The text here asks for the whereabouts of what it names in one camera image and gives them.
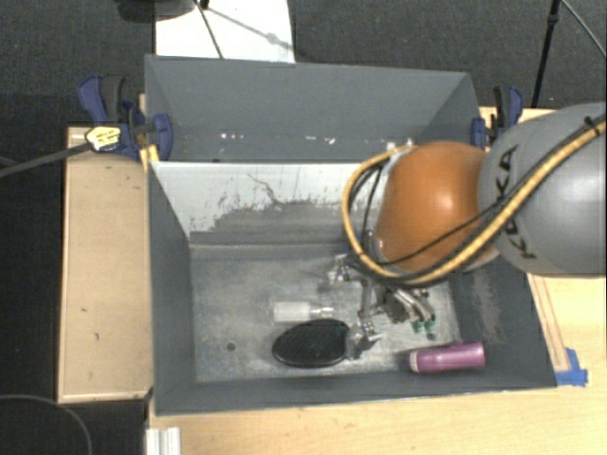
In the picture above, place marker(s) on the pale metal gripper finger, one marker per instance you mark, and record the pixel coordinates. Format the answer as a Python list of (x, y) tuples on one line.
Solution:
[(371, 333), (361, 345)]

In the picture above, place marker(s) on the black oval brush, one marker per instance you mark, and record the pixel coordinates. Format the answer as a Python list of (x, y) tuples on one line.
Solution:
[(310, 344)]

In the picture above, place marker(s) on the clear glass bottle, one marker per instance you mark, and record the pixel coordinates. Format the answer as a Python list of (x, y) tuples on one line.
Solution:
[(296, 312)]

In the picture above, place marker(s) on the purple cylinder tube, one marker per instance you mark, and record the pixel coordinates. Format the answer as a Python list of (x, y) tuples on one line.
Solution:
[(448, 357)]

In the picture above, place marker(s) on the grey metal bin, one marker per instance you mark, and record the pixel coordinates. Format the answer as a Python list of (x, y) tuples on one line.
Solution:
[(246, 273)]

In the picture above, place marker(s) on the pale wood flat board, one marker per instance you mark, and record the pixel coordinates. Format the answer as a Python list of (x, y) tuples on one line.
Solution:
[(106, 278)]

